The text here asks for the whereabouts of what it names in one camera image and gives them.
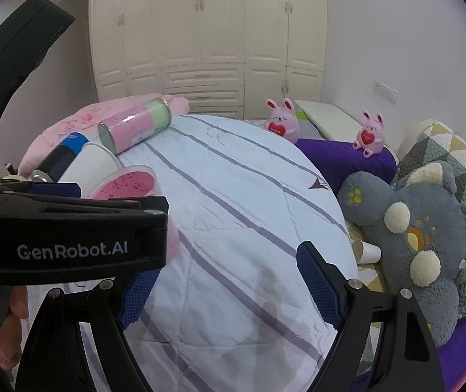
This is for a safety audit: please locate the pink clear plastic cup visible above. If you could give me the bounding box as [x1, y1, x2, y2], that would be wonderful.
[71, 166, 178, 270]

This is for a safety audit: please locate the white paper cup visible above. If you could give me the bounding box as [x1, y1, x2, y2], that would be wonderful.
[58, 142, 122, 197]

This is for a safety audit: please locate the small paper cup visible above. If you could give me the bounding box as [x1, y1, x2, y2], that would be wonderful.
[352, 240, 382, 265]

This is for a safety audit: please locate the person's hand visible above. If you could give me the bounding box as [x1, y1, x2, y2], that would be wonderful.
[0, 286, 29, 371]

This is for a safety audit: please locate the black blue drink can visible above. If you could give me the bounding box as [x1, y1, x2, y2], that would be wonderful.
[30, 133, 89, 182]

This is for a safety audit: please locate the pink folded blanket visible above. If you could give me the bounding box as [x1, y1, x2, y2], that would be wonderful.
[18, 93, 190, 177]

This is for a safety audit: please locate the pink green cylinder can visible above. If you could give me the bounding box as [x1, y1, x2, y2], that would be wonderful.
[97, 97, 172, 155]

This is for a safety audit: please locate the grey plush toy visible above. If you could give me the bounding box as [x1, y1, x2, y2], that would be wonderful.
[338, 161, 466, 347]

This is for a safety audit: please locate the white striped quilt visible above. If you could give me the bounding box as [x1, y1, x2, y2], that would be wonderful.
[120, 115, 358, 391]

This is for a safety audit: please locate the purple cushion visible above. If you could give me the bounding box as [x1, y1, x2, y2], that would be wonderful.
[296, 139, 397, 191]

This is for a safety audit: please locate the cream wardrobe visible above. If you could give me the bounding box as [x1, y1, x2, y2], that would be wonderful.
[89, 0, 327, 120]

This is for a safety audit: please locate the pink bunny toy left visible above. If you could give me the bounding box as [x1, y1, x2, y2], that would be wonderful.
[265, 97, 299, 144]

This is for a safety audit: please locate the pink bunny toy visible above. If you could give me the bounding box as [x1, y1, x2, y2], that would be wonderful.
[352, 111, 385, 158]
[265, 97, 299, 144]

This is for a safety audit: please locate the pink bunny toy right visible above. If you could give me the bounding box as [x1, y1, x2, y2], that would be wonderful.
[352, 111, 385, 158]

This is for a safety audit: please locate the white low shelf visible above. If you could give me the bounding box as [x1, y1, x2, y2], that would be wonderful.
[295, 100, 361, 142]

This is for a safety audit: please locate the white wall socket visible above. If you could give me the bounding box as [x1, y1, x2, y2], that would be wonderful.
[372, 81, 399, 105]

